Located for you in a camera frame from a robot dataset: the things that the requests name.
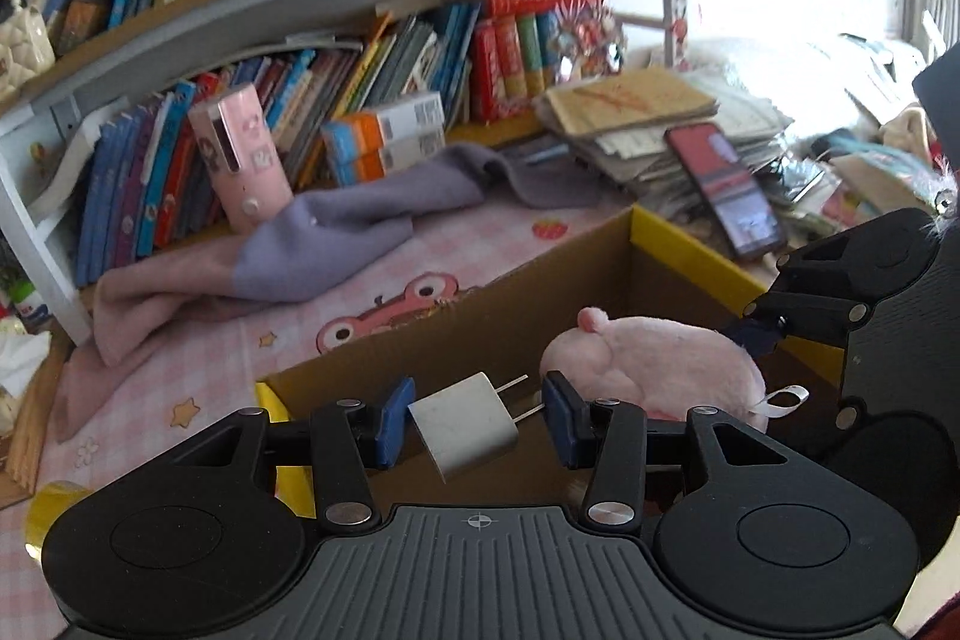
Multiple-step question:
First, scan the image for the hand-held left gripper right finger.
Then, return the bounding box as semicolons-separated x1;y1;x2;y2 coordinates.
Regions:
541;370;800;527

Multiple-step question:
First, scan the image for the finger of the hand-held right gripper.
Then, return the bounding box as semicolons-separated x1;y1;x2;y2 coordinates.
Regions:
724;209;938;357

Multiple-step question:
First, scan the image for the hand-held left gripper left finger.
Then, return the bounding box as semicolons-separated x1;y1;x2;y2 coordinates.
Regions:
154;376;418;530

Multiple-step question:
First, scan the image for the white wall charger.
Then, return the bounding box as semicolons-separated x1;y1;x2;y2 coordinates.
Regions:
407;371;542;482

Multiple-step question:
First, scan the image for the pink plush pig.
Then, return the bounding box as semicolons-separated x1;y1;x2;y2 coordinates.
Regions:
538;306;811;435

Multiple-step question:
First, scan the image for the yellow cardboard box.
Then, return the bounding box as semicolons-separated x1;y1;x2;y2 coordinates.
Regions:
253;203;856;525

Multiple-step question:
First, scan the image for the black smartphone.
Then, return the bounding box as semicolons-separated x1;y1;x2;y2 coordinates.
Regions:
664;122;788;260

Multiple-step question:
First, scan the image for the fluffy grey trim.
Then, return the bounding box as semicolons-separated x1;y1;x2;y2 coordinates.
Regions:
926;156;960;229

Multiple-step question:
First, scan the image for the pink and purple cloth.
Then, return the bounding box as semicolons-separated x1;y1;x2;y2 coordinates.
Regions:
56;143;631;446

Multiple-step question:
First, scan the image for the stack of papers and booklets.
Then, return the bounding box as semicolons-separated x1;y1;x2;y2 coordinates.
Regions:
536;70;796;236

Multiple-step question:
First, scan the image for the pink checked tablecloth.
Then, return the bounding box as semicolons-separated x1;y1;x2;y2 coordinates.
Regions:
0;201;638;640

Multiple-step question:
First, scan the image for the orange white small carton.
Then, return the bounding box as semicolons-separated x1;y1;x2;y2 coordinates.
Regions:
322;91;445;157
334;128;449;187

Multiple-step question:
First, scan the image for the brown kraft notebook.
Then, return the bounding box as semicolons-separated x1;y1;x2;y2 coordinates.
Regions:
544;70;721;137

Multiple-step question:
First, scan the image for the pink cartoon box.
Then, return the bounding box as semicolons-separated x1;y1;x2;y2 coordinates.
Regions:
187;89;295;234

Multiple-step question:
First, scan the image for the colourful acrylic figure stand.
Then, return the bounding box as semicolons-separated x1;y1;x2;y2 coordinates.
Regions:
555;6;628;83

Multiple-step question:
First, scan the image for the row of blue spined books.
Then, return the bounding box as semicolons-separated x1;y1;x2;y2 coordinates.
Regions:
75;0;482;266

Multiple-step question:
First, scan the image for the wooden tray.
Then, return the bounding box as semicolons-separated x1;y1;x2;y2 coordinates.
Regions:
0;332;76;510

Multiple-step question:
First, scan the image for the red boxed book set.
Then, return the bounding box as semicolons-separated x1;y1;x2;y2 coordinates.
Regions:
471;10;560;122

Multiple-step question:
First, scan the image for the tissue pack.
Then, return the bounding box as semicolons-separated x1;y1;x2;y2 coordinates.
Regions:
0;317;52;416

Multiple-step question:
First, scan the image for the white bottle green cap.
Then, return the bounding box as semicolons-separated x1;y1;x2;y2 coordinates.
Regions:
0;280;46;330

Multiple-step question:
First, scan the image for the white quilted handbag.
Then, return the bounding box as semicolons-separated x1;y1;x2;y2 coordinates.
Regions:
0;0;57;101

